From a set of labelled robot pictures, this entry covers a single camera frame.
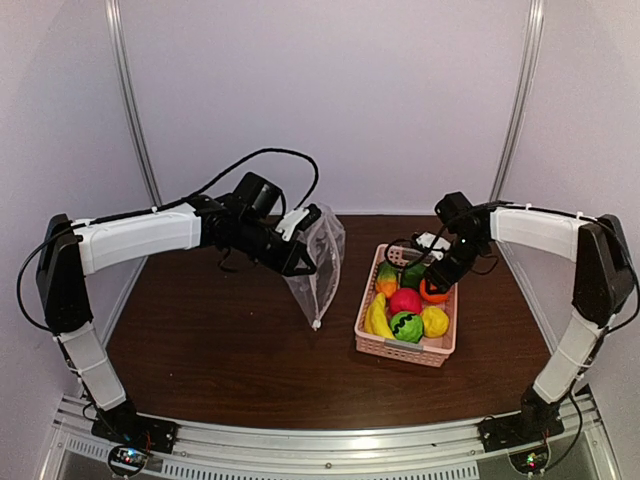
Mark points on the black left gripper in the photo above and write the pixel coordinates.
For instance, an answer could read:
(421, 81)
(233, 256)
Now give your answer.
(287, 260)

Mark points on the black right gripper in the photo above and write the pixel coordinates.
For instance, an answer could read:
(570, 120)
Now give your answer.
(445, 279)

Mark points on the orange toy tangerine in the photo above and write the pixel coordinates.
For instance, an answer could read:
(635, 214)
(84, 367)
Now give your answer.
(430, 294)

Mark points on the yellow toy lemon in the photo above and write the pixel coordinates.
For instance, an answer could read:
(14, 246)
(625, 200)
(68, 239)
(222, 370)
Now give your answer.
(435, 322)

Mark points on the red toy apple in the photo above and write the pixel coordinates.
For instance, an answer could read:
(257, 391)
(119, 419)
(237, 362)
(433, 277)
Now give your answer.
(405, 300)

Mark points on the orange green toy carrot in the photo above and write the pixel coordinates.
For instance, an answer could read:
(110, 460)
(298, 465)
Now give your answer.
(386, 281)

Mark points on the clear zip top bag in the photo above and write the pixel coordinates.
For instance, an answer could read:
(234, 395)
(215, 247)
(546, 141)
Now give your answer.
(326, 244)

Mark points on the yellow toy banana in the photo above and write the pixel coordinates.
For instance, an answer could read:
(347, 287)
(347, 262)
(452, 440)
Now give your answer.
(376, 322)

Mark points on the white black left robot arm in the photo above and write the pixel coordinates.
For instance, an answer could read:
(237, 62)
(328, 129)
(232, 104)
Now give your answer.
(75, 250)

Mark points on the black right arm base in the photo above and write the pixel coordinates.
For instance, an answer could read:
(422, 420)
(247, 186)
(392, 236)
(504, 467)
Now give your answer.
(520, 430)

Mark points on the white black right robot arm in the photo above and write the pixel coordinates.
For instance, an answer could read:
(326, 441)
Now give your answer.
(604, 278)

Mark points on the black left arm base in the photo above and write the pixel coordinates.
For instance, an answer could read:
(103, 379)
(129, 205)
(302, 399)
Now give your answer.
(135, 435)

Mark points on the green toy bell pepper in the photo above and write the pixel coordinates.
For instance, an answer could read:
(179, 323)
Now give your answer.
(411, 277)

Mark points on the green black toy watermelon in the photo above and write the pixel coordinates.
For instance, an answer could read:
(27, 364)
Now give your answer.
(407, 327)

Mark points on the pink perforated plastic basket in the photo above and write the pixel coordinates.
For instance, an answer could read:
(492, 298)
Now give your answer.
(432, 352)

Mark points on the right circuit board with leds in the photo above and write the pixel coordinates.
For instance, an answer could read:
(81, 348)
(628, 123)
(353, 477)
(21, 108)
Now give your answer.
(530, 461)

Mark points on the circuit board with leds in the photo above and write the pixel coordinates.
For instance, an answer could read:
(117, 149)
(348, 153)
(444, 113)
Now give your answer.
(124, 460)
(530, 461)

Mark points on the left circuit board with leds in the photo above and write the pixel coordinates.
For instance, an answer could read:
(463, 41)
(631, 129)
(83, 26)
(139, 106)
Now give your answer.
(124, 460)

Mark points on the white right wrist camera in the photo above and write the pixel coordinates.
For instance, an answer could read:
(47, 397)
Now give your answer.
(436, 246)

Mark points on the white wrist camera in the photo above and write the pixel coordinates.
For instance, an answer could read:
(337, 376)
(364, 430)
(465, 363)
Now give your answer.
(436, 246)
(297, 220)

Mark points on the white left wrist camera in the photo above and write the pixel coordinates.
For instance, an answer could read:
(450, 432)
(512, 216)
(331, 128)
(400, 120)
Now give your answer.
(297, 220)

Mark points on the left aluminium corner post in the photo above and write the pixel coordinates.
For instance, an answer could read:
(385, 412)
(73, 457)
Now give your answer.
(118, 41)

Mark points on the aluminium corner post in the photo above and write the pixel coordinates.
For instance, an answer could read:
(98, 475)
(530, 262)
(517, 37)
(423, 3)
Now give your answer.
(118, 41)
(530, 54)

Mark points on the aluminium front rail frame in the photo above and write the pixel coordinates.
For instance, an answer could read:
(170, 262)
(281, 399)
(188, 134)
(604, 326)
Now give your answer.
(450, 450)

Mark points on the right aluminium corner post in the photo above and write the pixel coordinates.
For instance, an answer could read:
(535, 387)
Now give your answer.
(530, 54)

